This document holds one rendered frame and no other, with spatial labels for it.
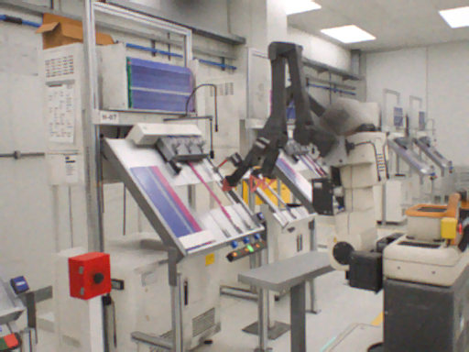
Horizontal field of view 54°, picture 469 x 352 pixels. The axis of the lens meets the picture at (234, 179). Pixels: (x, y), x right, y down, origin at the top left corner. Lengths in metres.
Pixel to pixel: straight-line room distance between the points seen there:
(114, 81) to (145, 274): 0.98
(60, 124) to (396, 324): 1.85
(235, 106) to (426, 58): 6.76
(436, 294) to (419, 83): 8.26
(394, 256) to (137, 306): 1.23
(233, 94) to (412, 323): 2.30
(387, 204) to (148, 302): 4.91
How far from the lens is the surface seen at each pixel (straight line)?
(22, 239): 3.88
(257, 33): 5.81
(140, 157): 2.40
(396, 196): 6.80
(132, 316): 2.39
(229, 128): 3.62
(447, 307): 1.83
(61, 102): 2.59
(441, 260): 1.79
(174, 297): 2.11
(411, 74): 9.95
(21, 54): 3.92
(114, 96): 2.46
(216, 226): 2.37
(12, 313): 1.57
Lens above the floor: 1.21
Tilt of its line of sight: 5 degrees down
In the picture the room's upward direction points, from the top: 1 degrees counter-clockwise
